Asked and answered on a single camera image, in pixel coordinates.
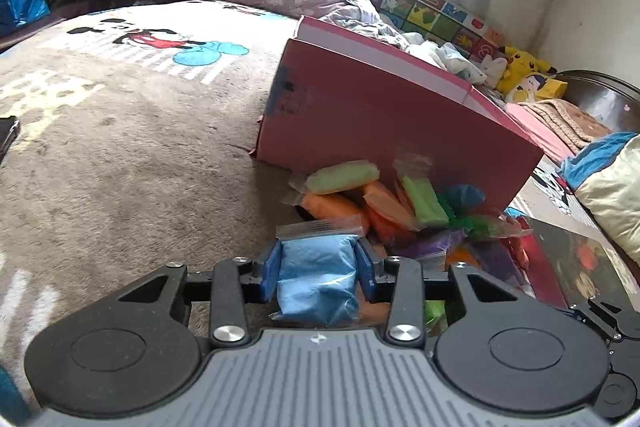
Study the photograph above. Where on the pink beige blanket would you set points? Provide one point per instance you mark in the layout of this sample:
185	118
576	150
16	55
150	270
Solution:
555	127

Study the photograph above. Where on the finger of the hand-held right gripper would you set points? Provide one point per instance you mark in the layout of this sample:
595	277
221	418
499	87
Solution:
607	314

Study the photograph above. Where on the pink cardboard box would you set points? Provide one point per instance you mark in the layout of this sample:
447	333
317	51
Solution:
375	122

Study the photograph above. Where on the white crumpled cloth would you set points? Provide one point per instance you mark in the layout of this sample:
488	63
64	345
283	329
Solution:
450	57

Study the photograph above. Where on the yellow plush toy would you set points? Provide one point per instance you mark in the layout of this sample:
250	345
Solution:
537	87
525	62

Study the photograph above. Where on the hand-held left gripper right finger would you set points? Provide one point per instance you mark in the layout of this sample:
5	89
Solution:
365	271

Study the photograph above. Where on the black phone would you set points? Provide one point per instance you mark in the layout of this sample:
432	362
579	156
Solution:
7	137

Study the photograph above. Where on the dark wooden headboard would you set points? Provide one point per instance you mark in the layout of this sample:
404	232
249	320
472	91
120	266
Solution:
605	97

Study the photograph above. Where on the grey patterned sheet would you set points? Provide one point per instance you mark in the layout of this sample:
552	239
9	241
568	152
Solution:
360	24

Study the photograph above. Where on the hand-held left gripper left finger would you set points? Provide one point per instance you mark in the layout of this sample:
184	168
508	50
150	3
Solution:
270	274

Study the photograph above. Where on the brown cartoon printed blanket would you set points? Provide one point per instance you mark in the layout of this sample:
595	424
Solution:
125	157

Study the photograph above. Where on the pile of coloured clay packets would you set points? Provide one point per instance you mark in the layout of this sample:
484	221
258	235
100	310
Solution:
425	202

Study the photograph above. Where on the blue clay packet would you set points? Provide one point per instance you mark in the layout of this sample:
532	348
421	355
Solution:
315	274

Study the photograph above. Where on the colourful alphabet play mat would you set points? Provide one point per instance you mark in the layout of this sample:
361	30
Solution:
425	7

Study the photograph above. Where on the blue cloth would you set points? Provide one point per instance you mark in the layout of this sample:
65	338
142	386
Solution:
595	157

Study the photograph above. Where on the cream pillow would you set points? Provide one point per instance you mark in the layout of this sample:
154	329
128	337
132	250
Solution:
617	197

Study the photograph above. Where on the dark glossy board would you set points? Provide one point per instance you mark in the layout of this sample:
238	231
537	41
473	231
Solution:
580	257

